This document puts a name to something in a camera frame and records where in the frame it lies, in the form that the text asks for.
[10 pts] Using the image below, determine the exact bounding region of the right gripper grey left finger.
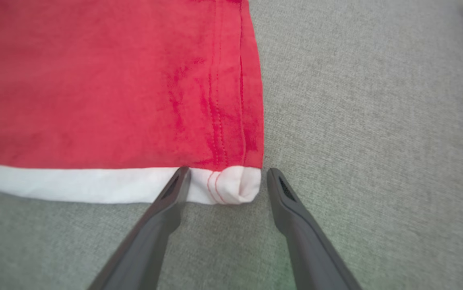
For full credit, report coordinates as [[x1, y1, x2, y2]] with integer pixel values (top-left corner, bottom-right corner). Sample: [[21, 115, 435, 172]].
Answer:
[[87, 166, 192, 290]]

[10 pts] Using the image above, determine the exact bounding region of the grey fabric sofa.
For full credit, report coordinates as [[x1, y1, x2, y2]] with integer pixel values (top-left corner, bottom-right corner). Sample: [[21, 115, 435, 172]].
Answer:
[[0, 0, 463, 290]]

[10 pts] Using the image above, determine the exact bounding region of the red garment with white hem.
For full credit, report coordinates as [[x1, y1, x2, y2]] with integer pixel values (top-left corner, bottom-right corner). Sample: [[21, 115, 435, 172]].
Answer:
[[0, 0, 264, 205]]

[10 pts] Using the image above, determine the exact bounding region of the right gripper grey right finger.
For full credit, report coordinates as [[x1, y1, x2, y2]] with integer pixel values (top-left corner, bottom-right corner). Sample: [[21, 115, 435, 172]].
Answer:
[[267, 168, 362, 290]]

